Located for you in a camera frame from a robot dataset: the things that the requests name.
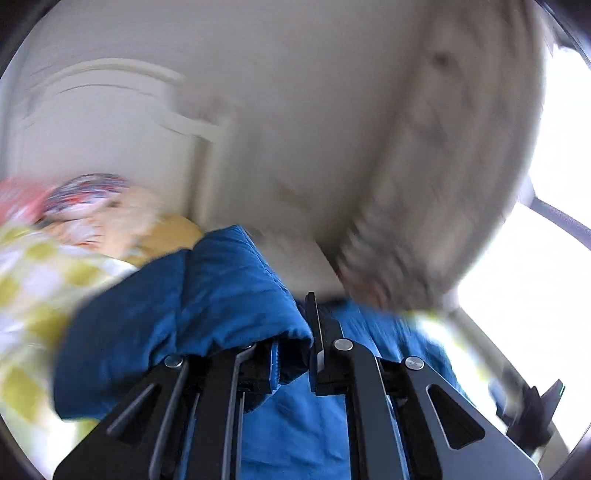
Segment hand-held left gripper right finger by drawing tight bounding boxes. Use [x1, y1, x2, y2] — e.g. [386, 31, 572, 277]
[305, 292, 543, 480]

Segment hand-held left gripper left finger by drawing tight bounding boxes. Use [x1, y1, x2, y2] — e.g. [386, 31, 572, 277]
[53, 339, 281, 480]

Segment blue puffer jacket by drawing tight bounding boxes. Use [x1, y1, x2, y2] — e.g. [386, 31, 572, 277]
[53, 224, 472, 480]

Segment window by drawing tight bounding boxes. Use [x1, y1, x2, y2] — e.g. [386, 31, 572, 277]
[455, 41, 591, 416]

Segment beige grey curtain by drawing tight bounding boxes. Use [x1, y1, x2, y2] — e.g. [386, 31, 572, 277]
[335, 0, 548, 315]

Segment yellow checkered blanket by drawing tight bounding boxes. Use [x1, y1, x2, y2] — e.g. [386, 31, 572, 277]
[0, 222, 139, 425]

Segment colourful patterned pillow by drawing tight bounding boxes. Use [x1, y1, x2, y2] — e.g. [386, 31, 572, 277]
[0, 173, 134, 250]

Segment white wardrobe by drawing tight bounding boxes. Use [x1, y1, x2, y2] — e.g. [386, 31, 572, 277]
[9, 60, 232, 222]

